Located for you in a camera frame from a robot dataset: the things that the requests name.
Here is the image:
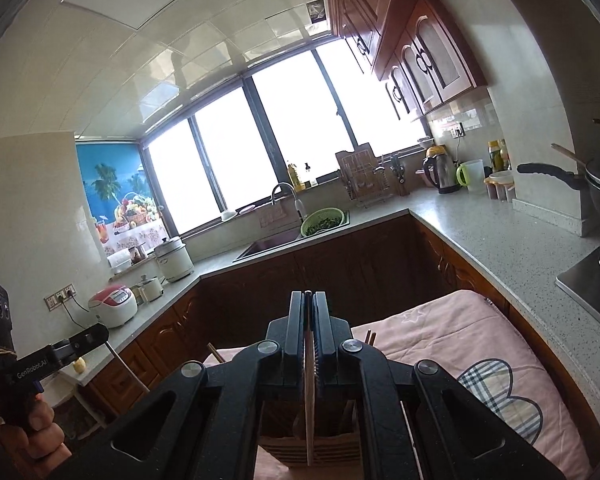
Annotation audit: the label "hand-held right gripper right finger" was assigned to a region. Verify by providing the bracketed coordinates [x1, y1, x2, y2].
[312, 290, 566, 480]

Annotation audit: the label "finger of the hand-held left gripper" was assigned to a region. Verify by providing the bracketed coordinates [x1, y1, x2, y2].
[50, 323, 110, 365]

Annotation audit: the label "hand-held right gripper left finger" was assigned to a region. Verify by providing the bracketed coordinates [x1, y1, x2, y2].
[110, 290, 307, 480]

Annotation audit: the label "brown wooden utensil holder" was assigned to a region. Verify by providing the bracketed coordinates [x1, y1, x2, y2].
[257, 400, 411, 480]

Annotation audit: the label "person's left hand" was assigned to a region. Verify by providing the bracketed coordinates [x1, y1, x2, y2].
[0, 394, 73, 478]

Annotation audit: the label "white and red rice cooker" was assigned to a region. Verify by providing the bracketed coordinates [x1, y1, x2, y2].
[88, 284, 138, 328]

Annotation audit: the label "pink heart-print tablecloth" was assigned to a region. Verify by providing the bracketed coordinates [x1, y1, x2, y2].
[202, 289, 593, 480]

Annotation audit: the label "small white pot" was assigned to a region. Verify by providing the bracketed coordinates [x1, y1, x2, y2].
[132, 274, 165, 303]

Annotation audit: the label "wooden lower cabinets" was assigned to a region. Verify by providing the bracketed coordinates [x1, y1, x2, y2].
[87, 210, 600, 466]

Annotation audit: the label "wooden cabinets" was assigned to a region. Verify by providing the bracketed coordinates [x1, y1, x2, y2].
[87, 210, 600, 466]
[322, 0, 488, 121]

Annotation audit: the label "tall white electric cooker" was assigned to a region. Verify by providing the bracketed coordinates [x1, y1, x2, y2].
[153, 236, 195, 283]

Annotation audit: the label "green colander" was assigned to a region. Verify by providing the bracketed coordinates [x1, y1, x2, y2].
[300, 210, 342, 238]

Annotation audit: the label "palm tree window blind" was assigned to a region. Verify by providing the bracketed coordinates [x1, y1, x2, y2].
[75, 141, 168, 256]

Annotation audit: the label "grey kitchen countertop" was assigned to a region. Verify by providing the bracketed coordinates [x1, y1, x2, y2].
[75, 192, 600, 411]

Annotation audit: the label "curved kitchen faucet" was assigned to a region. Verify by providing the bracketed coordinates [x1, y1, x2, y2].
[271, 182, 307, 226]

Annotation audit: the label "steel electric kettle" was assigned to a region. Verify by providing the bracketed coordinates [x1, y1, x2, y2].
[422, 145, 462, 195]

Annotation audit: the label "dish drying rack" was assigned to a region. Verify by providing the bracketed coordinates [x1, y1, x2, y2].
[336, 145, 381, 201]

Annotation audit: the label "spice jar set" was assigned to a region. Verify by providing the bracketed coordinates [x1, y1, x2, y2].
[484, 171, 516, 203]

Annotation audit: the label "gas stove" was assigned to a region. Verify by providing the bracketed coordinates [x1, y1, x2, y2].
[555, 230, 600, 321]

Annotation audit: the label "jar with yellow lid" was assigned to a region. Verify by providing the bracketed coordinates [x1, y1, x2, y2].
[487, 140, 511, 173]

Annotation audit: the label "large kitchen window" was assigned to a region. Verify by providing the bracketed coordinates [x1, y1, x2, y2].
[140, 35, 428, 233]

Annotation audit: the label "wooden spatula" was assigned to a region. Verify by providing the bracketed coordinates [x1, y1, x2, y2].
[551, 143, 588, 167]

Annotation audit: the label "wooden upper cabinets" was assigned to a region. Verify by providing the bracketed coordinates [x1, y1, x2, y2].
[322, 0, 488, 121]

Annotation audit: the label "black power cable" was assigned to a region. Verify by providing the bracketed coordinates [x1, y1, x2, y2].
[62, 300, 103, 333]

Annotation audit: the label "wall power socket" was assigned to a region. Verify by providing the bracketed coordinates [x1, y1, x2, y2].
[44, 284, 78, 311]

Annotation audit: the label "wire dish rack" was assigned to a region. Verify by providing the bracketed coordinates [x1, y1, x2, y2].
[350, 160, 396, 208]

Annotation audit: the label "white pitcher with green handle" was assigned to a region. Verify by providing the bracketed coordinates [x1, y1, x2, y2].
[456, 160, 485, 195]

